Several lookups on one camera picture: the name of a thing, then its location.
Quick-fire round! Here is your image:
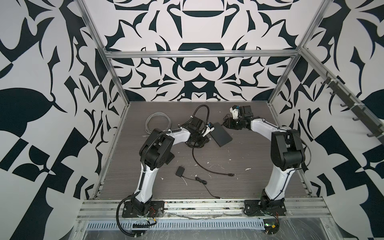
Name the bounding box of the black network switch box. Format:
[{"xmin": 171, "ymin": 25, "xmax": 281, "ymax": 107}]
[{"xmin": 210, "ymin": 123, "xmax": 233, "ymax": 147}]

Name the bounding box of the small black adapter with cable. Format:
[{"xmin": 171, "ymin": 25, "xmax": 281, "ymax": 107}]
[{"xmin": 175, "ymin": 166, "xmax": 221, "ymax": 200}]

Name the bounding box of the black cable with barrel plug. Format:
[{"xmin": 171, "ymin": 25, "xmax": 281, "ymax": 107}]
[{"xmin": 185, "ymin": 136, "xmax": 236, "ymax": 177}]

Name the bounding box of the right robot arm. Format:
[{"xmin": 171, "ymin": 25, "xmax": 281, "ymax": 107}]
[{"xmin": 224, "ymin": 106, "xmax": 306, "ymax": 216}]

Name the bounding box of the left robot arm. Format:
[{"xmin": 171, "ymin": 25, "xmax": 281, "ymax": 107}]
[{"xmin": 116, "ymin": 105, "xmax": 215, "ymax": 238}]

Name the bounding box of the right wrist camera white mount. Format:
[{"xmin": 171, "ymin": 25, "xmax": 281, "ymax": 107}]
[{"xmin": 230, "ymin": 106, "xmax": 240, "ymax": 120}]

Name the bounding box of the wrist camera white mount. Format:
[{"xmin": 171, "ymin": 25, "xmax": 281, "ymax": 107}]
[
  {"xmin": 202, "ymin": 123, "xmax": 215, "ymax": 137},
  {"xmin": 230, "ymin": 106, "xmax": 240, "ymax": 120}
]

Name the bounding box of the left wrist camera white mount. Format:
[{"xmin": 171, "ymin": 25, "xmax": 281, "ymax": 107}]
[{"xmin": 202, "ymin": 123, "xmax": 215, "ymax": 137}]

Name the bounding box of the grey coiled ethernet cable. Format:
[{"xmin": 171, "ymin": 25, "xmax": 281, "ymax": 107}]
[{"xmin": 143, "ymin": 111, "xmax": 172, "ymax": 138}]

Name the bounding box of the aluminium frame crossbar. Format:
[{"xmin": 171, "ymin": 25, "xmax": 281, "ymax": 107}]
[{"xmin": 105, "ymin": 50, "xmax": 298, "ymax": 59}]

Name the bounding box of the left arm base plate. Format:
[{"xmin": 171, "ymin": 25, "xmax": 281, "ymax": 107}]
[{"xmin": 122, "ymin": 200, "xmax": 165, "ymax": 218}]

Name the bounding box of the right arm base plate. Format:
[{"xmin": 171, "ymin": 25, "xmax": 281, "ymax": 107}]
[{"xmin": 243, "ymin": 199, "xmax": 287, "ymax": 217}]

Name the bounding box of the white slotted cable duct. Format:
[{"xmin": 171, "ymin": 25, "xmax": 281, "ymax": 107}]
[{"xmin": 86, "ymin": 219, "xmax": 265, "ymax": 231}]

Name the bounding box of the front aluminium rail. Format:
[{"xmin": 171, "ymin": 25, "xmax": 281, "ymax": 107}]
[{"xmin": 76, "ymin": 198, "xmax": 332, "ymax": 220}]

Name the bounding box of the wall hook rack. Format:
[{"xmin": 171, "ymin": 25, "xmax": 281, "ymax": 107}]
[{"xmin": 322, "ymin": 71, "xmax": 384, "ymax": 145}]

